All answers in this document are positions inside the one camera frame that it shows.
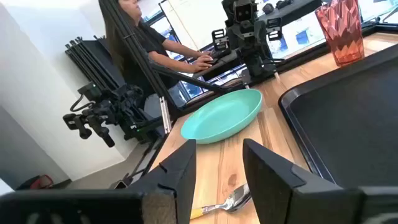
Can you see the black keyboard desk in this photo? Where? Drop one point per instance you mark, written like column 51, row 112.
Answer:
column 217, row 67

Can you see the red and black bag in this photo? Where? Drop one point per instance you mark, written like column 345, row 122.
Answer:
column 40, row 183

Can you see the black rectangular tray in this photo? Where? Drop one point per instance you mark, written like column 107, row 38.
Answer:
column 351, row 124

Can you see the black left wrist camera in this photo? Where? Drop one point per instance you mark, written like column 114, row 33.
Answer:
column 243, row 12

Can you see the person's hand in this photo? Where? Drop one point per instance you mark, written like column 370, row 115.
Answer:
column 206, row 57
column 202, row 66

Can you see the red faceted plastic cup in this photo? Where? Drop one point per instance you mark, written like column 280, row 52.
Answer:
column 342, row 31

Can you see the teal round plate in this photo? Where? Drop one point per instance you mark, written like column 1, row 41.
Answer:
column 222, row 116

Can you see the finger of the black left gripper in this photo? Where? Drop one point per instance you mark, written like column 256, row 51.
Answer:
column 274, row 28
column 219, row 39

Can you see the slim black desk gadget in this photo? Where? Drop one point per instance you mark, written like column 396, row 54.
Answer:
column 284, row 3

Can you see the small round black gadget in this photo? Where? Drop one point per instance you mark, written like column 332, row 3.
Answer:
column 268, row 8

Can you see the person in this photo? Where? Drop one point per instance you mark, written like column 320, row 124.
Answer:
column 149, row 46

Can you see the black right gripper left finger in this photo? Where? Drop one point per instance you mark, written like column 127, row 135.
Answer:
column 177, row 180

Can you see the black folded stand stack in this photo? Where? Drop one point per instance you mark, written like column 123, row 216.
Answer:
column 93, row 59

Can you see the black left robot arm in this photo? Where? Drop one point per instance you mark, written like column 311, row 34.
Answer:
column 258, row 62

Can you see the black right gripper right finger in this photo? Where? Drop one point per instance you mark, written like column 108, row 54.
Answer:
column 280, row 193

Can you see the silver metal bracket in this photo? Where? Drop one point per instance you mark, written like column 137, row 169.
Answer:
column 165, row 115

